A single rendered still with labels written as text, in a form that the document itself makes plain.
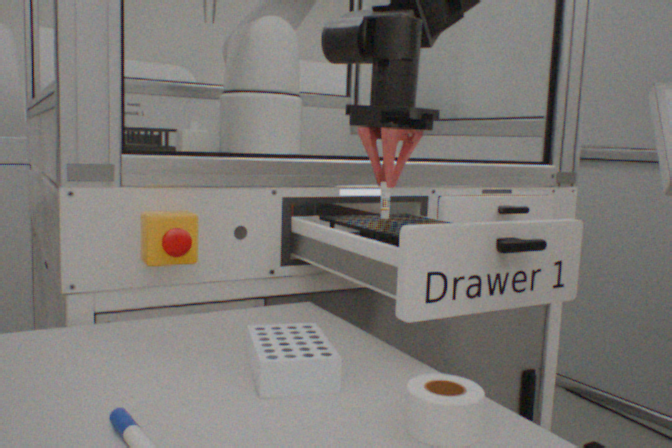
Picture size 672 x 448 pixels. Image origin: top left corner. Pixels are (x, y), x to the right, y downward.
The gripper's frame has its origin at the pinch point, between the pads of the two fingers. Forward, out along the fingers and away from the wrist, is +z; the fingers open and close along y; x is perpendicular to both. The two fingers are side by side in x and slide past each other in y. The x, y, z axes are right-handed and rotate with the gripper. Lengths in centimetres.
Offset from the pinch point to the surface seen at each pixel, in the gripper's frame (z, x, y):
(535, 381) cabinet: 46, -62, -1
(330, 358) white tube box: 16.9, 17.2, -6.3
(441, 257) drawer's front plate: 7.7, 2.4, -9.9
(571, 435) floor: 101, -152, 13
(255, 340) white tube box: 17.3, 18.7, 3.2
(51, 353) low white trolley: 21.8, 31.3, 24.2
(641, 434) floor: 101, -171, -7
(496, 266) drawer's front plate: 9.4, -5.8, -13.2
